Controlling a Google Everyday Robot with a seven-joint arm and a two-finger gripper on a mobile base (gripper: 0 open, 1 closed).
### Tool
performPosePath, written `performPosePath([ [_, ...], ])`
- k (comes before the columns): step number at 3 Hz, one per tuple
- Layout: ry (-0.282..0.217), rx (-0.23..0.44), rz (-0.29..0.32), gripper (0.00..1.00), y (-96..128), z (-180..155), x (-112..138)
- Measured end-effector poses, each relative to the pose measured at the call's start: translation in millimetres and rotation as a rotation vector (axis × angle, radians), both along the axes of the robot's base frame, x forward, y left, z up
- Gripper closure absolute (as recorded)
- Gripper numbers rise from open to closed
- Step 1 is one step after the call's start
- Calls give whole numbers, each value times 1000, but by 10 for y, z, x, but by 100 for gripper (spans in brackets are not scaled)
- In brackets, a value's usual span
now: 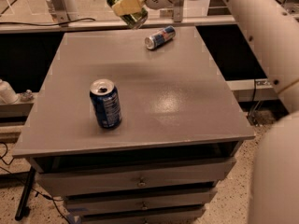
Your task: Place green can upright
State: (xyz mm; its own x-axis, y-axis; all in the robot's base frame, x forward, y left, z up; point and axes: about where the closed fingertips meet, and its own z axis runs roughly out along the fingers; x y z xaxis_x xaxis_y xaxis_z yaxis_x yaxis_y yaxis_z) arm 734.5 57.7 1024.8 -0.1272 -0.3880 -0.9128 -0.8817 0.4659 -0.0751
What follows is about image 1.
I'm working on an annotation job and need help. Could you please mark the grey drawer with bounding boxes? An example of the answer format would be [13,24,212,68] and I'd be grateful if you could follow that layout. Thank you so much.
[64,187,217,216]
[81,205,206,224]
[36,158,236,197]

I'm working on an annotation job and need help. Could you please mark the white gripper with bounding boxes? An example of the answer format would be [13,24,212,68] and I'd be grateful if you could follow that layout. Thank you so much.
[112,0,172,17]

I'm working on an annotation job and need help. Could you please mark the blue soda can upright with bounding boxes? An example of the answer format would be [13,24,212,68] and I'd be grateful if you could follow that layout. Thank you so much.
[90,79,121,129]

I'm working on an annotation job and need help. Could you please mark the middle grey drawer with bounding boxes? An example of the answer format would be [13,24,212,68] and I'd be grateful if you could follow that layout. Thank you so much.
[64,187,217,216]

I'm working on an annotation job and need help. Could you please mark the metal bracket post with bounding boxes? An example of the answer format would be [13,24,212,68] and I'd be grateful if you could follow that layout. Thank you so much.
[48,0,73,24]
[173,0,184,22]

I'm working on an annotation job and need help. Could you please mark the green soda can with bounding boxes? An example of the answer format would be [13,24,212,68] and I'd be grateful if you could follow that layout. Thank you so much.
[107,0,148,29]

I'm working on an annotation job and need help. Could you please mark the black cable on railing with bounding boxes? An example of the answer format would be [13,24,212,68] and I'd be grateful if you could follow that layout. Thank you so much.
[0,17,97,27]

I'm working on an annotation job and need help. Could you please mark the bottom grey drawer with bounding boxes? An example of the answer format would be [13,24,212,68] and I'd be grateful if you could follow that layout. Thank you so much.
[81,205,206,224]

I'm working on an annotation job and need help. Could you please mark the left metal bracket post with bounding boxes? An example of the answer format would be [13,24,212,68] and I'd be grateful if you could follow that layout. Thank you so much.
[48,0,73,24]

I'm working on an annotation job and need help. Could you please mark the grey drawer cabinet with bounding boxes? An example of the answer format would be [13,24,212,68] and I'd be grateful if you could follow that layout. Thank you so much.
[12,26,256,224]

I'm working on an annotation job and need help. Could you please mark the black floor cable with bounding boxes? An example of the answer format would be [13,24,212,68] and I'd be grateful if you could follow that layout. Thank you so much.
[0,141,73,224]

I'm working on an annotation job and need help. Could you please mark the metal railing bar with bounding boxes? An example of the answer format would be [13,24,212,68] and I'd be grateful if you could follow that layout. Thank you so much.
[0,15,236,34]

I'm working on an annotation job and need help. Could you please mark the top grey drawer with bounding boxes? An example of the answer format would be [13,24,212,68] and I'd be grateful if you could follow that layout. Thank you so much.
[36,158,236,197]

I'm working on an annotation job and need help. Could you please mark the centre metal bracket post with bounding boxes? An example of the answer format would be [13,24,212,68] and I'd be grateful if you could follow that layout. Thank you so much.
[173,0,184,22]

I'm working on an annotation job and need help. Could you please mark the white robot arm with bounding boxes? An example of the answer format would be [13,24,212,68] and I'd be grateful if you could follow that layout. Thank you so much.
[112,0,299,224]

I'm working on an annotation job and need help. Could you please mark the red bull can lying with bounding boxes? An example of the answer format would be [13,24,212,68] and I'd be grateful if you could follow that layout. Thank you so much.
[145,26,176,50]

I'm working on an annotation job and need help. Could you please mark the black table leg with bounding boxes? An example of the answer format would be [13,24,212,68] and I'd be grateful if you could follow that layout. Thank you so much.
[15,167,36,221]

